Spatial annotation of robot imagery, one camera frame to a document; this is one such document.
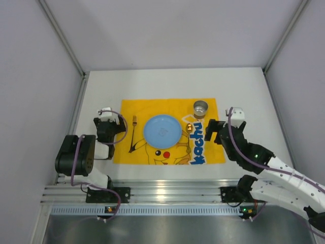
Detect steel cup with cork base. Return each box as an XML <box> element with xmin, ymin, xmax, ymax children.
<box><xmin>193</xmin><ymin>100</ymin><xmax>209</xmax><ymax>119</ymax></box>

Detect copper spoon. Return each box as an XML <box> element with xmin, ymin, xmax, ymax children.
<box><xmin>186</xmin><ymin>123</ymin><xmax>192</xmax><ymax>154</ymax></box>

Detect yellow Pikachu cloth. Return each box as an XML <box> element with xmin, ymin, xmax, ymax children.
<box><xmin>113</xmin><ymin>98</ymin><xmax>225</xmax><ymax>165</ymax></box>

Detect copper fork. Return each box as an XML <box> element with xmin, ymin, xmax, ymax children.
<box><xmin>129</xmin><ymin>115</ymin><xmax>138</xmax><ymax>153</ymax></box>

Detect blue plastic plate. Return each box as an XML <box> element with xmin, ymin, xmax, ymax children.
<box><xmin>143</xmin><ymin>114</ymin><xmax>182</xmax><ymax>149</ymax></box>

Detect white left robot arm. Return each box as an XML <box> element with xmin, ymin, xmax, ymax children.
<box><xmin>55</xmin><ymin>115</ymin><xmax>126</xmax><ymax>190</ymax></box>

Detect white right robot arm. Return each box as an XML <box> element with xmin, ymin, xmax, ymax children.
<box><xmin>204</xmin><ymin>119</ymin><xmax>324</xmax><ymax>232</ymax></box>

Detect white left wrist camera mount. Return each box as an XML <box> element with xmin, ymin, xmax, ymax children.
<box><xmin>97</xmin><ymin>107</ymin><xmax>114</xmax><ymax>122</ymax></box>

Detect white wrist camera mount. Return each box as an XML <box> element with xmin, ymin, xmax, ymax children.
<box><xmin>225</xmin><ymin>107</ymin><xmax>245</xmax><ymax>128</ymax></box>
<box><xmin>97</xmin><ymin>107</ymin><xmax>114</xmax><ymax>122</ymax></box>

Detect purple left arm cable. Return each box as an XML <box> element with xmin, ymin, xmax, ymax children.
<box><xmin>70</xmin><ymin>109</ymin><xmax>127</xmax><ymax>222</ymax></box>

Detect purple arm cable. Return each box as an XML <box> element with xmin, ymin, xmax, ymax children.
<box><xmin>70</xmin><ymin>109</ymin><xmax>127</xmax><ymax>222</ymax></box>
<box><xmin>227</xmin><ymin>106</ymin><xmax>325</xmax><ymax>237</ymax></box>

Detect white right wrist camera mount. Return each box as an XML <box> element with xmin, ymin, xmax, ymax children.
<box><xmin>225</xmin><ymin>107</ymin><xmax>245</xmax><ymax>128</ymax></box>

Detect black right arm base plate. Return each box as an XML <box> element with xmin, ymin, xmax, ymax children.
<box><xmin>220</xmin><ymin>186</ymin><xmax>254</xmax><ymax>203</ymax></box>

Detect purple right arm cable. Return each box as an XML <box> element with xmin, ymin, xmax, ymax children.
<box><xmin>227</xmin><ymin>106</ymin><xmax>325</xmax><ymax>237</ymax></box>

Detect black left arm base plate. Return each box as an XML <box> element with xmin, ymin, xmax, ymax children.
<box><xmin>85</xmin><ymin>187</ymin><xmax>131</xmax><ymax>203</ymax></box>

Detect aluminium mounting rail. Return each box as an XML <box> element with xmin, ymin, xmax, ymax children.
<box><xmin>41</xmin><ymin>179</ymin><xmax>239</xmax><ymax>204</ymax></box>

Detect perforated metal cable tray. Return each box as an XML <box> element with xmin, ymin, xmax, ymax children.
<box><xmin>51</xmin><ymin>205</ymin><xmax>256</xmax><ymax>216</ymax></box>

